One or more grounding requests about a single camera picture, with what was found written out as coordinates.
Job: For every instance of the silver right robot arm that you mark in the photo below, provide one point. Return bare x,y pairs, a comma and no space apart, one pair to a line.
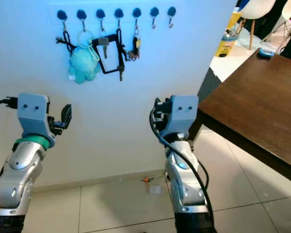
186,194

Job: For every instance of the dark round-knob metal hook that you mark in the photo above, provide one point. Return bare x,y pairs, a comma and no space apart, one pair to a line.
171,10
62,14
137,12
81,14
100,13
154,11
119,12

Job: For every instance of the dark brown wooden table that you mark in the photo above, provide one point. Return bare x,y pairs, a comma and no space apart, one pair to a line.
257,107

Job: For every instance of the brass key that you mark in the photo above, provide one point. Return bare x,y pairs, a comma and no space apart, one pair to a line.
121,74

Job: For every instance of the white wall hook rail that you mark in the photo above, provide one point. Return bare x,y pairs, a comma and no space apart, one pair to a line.
111,7

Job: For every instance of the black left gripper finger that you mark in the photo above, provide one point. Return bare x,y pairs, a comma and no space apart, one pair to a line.
66,113

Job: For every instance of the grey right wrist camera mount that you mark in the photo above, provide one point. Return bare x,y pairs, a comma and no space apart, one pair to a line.
184,114

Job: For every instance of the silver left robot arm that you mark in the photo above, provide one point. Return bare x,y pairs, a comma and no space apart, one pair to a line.
17,179

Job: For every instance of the small blue object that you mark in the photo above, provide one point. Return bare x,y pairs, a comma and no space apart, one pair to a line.
265,53

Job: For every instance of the small orange floor item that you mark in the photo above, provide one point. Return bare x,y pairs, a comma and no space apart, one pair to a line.
147,180

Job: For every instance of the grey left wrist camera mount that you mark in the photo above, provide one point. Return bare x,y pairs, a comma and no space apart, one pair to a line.
33,114

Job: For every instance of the white chair with wooden legs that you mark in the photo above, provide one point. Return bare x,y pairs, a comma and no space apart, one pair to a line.
257,8

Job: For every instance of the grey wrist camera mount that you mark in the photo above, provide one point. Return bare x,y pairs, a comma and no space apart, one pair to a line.
33,114
184,114

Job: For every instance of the dark key bunch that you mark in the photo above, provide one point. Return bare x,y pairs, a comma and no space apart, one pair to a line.
134,48

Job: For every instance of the small white square floor item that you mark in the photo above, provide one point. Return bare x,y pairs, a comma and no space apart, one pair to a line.
155,189

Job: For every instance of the silver key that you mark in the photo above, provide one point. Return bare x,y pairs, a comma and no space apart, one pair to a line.
103,46

